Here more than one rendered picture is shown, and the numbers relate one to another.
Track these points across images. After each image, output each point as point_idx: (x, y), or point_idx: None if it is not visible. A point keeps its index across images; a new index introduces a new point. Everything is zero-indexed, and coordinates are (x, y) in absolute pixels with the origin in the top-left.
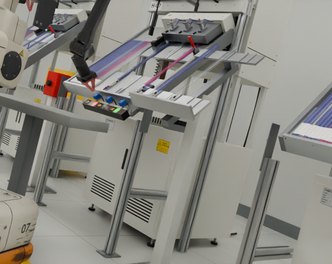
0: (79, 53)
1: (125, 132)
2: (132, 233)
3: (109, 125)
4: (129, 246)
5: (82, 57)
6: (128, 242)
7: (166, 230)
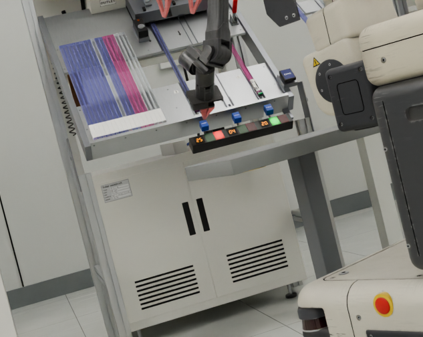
0: (226, 60)
1: (163, 182)
2: (244, 309)
3: (119, 192)
4: None
5: (221, 66)
6: (287, 305)
7: (395, 220)
